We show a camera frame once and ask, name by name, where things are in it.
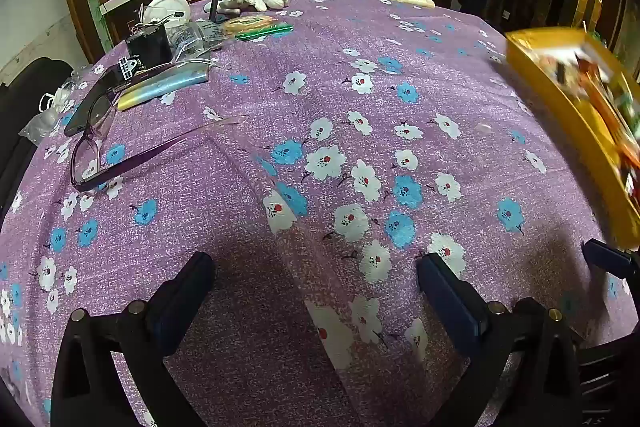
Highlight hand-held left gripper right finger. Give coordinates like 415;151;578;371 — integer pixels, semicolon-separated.
416;252;583;427

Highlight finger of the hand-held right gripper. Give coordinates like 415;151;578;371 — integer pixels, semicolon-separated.
582;238;640;280

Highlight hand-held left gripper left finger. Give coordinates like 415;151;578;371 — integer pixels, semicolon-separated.
51;251;217;427

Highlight yellow cardboard box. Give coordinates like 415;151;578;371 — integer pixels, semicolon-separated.
506;27;640;253

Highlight purple eyeglasses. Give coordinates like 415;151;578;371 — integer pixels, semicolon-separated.
70;94;248;194

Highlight iridescent pouch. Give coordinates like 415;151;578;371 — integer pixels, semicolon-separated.
116;62;211;111

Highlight black smartphone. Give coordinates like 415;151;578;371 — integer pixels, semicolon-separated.
64;66;131;136

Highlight clear plastic bag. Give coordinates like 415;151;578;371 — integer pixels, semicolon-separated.
20;87;76;142
167;21;223;58

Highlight small black box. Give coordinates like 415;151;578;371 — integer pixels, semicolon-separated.
125;23;173;70

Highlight yellow green flat packet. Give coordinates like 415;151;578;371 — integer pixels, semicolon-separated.
220;14;278;36

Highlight cream long packet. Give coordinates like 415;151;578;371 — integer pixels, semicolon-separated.
378;0;436;10

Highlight purple floral tablecloth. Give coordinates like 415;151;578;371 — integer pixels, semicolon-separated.
0;0;640;427

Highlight white round plate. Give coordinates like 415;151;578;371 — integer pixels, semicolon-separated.
140;0;192;28

